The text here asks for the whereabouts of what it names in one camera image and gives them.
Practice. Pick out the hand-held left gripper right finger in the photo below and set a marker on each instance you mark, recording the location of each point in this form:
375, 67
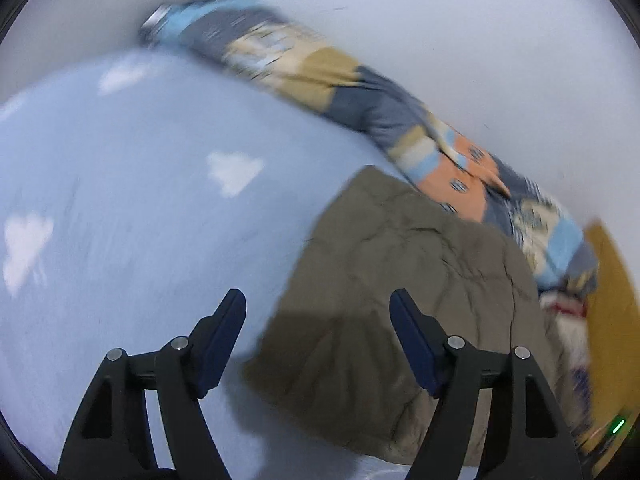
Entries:
415, 345

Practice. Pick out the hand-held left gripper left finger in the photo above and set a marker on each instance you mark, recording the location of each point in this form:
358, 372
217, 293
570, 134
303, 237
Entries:
220, 345

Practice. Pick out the olive quilted puffer jacket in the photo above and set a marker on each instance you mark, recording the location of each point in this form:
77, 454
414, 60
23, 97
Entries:
375, 260

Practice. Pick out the star and city print pillow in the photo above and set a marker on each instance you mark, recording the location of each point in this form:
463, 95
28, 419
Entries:
570, 330

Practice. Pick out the wooden headboard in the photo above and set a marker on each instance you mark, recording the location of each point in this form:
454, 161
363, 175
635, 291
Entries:
615, 310

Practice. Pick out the light blue bed sheet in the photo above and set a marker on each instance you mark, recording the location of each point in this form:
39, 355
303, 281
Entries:
125, 160

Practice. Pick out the patchwork cartoon fleece blanket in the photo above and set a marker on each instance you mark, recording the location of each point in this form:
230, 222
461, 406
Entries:
310, 75

